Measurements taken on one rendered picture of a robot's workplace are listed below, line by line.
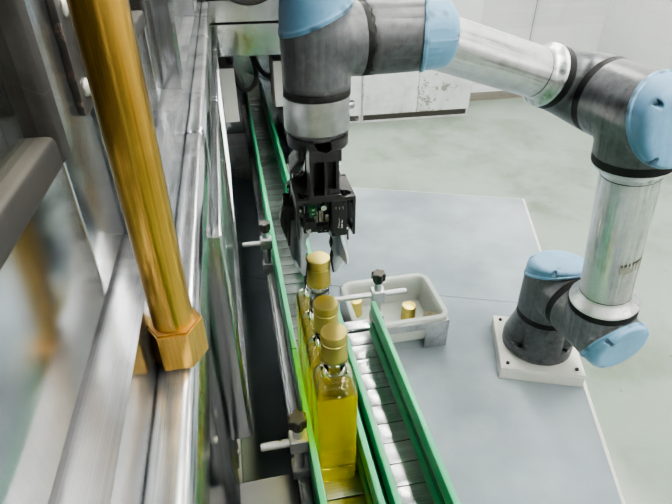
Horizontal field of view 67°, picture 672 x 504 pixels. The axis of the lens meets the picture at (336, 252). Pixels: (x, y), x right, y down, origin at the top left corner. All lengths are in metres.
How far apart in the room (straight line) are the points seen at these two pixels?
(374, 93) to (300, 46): 4.19
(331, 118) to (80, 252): 0.37
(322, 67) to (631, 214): 0.54
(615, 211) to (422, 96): 4.08
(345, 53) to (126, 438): 0.42
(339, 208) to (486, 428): 0.64
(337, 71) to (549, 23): 5.30
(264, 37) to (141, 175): 1.43
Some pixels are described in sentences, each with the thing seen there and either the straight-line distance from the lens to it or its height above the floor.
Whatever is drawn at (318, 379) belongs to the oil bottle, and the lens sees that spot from 0.69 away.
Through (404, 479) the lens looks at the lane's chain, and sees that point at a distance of 0.85.
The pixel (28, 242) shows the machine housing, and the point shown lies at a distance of 0.20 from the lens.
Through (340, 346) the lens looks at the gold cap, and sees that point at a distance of 0.64.
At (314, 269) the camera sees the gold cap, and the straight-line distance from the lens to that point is 0.71.
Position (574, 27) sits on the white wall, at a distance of 5.98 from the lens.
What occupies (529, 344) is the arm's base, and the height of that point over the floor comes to 0.83.
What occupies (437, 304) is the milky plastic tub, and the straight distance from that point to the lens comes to 1.22.
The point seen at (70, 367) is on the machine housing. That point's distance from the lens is 0.23.
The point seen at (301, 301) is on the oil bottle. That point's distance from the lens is 0.81.
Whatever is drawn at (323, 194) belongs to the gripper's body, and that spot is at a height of 1.33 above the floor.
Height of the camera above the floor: 1.60
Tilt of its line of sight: 34 degrees down
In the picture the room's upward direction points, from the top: straight up
